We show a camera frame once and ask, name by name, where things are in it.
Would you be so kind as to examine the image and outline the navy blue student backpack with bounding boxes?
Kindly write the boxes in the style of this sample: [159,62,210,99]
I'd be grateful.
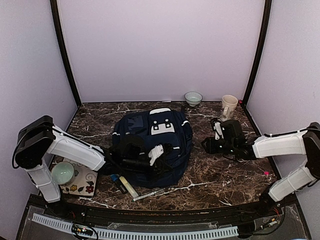
[106,107,193,188]

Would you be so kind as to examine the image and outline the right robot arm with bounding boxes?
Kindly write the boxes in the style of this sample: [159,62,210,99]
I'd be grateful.
[201,118,320,217]

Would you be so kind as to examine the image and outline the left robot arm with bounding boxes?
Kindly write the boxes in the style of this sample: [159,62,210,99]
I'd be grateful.
[11,115,178,218]

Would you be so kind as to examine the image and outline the blue black marker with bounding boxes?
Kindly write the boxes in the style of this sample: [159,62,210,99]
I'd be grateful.
[110,174,128,194]

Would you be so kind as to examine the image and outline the cream ceramic mug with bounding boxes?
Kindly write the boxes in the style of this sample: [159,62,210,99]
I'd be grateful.
[220,95,239,122]

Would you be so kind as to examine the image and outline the yellow highlighter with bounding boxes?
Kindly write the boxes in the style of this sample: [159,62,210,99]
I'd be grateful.
[119,176,139,198]

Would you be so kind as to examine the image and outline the white green pen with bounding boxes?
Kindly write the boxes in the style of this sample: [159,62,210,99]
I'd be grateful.
[132,189,164,202]

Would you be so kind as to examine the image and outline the floral square plate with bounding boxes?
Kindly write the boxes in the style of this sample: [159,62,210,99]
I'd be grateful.
[61,158,98,197]

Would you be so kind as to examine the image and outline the small green bowl at back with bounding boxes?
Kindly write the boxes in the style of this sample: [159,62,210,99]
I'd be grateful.
[184,91,203,107]

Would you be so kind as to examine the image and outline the green bowl on plate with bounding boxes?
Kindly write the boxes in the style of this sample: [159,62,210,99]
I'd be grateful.
[51,161,75,186]

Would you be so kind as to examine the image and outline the small circuit board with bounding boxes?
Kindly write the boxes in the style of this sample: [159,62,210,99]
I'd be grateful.
[71,224,94,236]

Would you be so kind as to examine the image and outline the black front rail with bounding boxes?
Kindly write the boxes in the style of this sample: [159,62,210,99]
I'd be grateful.
[29,193,298,227]

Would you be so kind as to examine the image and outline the white slotted cable duct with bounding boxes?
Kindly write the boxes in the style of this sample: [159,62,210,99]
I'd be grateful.
[31,213,239,240]

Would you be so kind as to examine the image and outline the right black frame post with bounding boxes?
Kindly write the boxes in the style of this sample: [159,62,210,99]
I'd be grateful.
[242,0,273,108]

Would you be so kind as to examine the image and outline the black frame post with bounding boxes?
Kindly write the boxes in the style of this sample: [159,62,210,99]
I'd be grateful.
[242,0,273,108]
[49,0,82,108]

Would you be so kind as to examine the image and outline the left black frame post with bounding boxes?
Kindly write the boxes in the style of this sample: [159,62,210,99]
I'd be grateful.
[49,0,82,108]

